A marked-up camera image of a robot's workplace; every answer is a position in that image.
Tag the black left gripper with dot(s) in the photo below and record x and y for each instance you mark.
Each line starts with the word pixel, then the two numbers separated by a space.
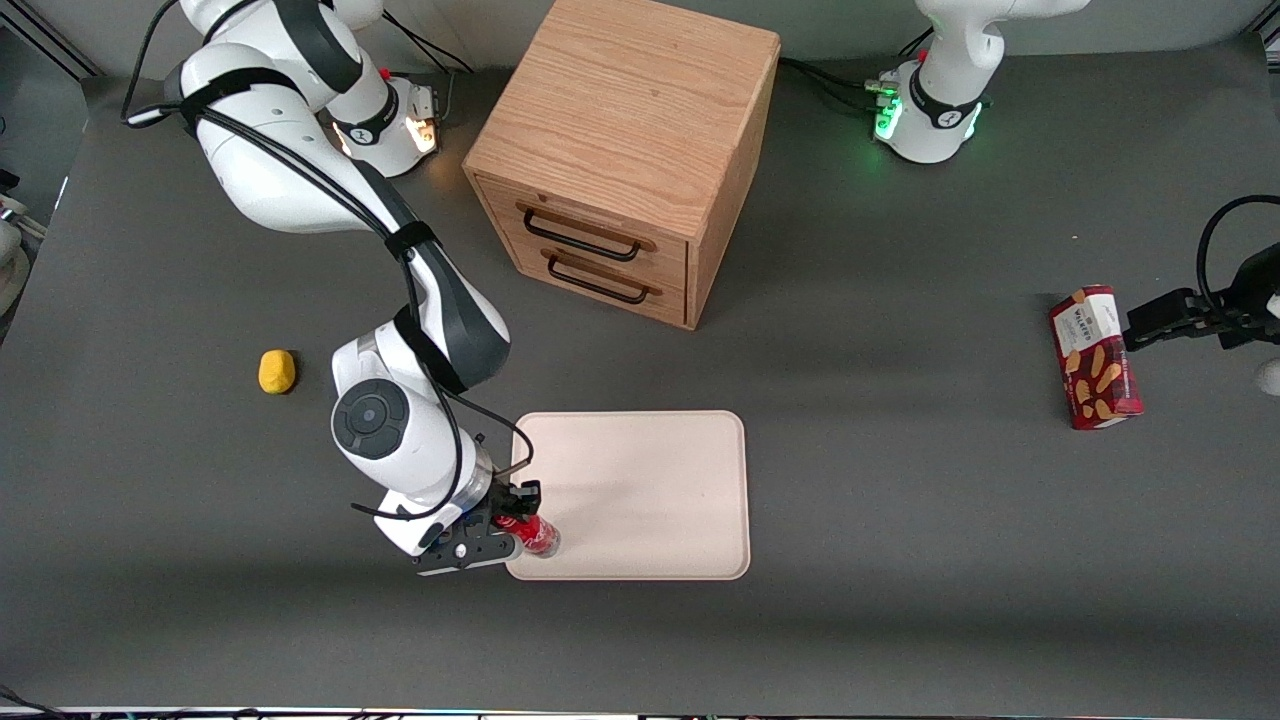
pixel 1222 318

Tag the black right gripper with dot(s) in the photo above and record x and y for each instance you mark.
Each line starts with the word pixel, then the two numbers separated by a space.
pixel 503 501

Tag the red coke bottle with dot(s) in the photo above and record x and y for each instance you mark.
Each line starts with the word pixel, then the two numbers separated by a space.
pixel 540 537

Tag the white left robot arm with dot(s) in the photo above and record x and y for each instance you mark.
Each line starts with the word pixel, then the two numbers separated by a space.
pixel 945 100

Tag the beige rectangular tray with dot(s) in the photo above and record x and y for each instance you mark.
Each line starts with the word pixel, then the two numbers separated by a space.
pixel 640 495

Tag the red shortbread cookie box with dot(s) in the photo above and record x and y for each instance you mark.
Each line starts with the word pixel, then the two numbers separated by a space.
pixel 1095 370

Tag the wooden drawer front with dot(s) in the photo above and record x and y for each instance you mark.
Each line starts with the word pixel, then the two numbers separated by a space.
pixel 675 308
pixel 672 262

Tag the yellow lemon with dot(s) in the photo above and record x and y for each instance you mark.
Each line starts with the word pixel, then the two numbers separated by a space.
pixel 277 372

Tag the wooden drawer cabinet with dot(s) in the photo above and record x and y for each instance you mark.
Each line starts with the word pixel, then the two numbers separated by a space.
pixel 620 100

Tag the dark frame rail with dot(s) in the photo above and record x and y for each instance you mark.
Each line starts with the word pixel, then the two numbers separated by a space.
pixel 50 45

